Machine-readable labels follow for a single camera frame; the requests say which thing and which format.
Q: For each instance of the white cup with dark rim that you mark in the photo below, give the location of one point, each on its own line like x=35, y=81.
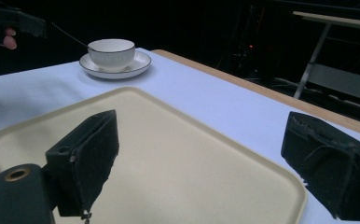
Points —
x=111, y=54

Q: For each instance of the white saucer with dark rim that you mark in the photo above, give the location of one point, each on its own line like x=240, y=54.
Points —
x=139, y=63

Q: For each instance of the thin dark spoon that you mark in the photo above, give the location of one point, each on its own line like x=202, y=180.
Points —
x=69, y=35

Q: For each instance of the metal-framed side table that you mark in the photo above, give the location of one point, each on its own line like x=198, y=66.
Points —
x=339, y=77

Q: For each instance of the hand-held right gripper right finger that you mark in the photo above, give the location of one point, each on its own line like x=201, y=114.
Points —
x=327, y=165

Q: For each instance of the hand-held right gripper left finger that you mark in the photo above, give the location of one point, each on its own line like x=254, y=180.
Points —
x=91, y=161

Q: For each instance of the beige plastic tray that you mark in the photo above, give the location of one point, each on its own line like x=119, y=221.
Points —
x=175, y=161

